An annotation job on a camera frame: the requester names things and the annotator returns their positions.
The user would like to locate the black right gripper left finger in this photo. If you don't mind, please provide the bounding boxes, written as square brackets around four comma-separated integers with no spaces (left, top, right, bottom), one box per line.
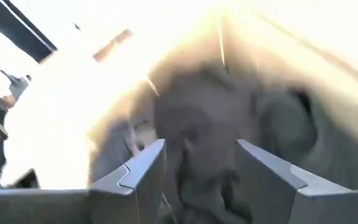
[0,138,168,224]

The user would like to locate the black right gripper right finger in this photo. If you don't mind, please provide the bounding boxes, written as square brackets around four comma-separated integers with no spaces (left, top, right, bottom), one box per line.
[235,139,358,224]

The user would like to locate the black garment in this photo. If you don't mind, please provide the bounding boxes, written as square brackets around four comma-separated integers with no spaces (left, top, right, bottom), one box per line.
[152,62,260,224]

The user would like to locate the dark grey garment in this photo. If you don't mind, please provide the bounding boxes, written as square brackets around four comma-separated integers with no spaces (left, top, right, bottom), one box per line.
[256,88,358,191]

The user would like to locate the cardboard box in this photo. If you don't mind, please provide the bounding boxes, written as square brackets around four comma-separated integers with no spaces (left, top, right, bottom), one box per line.
[85,18,358,190]

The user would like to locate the black frame bar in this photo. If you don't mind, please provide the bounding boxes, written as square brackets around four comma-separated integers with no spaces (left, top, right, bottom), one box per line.
[0,0,58,64]

